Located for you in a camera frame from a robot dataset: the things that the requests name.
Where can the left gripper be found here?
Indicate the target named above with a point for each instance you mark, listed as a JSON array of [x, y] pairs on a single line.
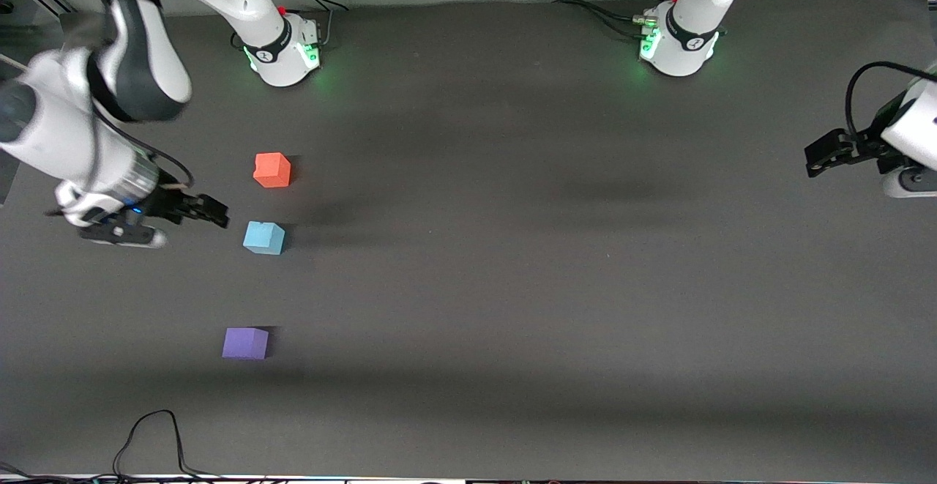
[[868, 140]]

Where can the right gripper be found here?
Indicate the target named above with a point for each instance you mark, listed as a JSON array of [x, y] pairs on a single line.
[[170, 203]]

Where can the light blue foam block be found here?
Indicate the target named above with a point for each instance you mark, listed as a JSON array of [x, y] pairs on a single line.
[[263, 239]]

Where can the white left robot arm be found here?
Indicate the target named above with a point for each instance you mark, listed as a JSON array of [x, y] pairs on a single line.
[[692, 37]]

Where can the orange foam block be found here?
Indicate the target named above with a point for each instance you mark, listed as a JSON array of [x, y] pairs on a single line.
[[272, 170]]

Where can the purple foam block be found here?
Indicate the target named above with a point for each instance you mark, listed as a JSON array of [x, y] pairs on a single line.
[[245, 343]]

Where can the dark grey table mat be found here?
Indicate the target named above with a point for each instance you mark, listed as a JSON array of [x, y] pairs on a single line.
[[468, 323]]

